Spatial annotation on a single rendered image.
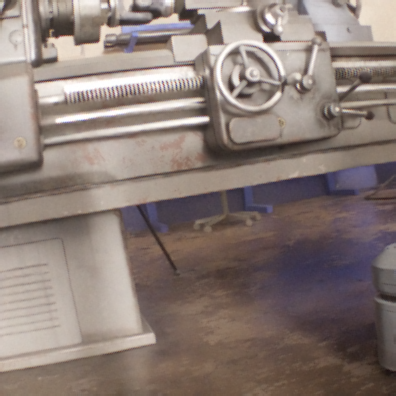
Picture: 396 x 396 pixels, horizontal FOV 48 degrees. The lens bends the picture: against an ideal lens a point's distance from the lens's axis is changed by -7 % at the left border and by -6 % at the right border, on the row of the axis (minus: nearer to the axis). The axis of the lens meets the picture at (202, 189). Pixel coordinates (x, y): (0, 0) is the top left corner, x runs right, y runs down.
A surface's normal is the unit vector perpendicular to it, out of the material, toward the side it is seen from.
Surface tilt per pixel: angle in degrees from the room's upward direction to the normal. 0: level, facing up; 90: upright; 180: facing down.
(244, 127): 90
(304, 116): 90
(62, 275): 90
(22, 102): 90
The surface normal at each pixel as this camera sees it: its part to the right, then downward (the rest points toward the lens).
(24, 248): 0.29, -0.01
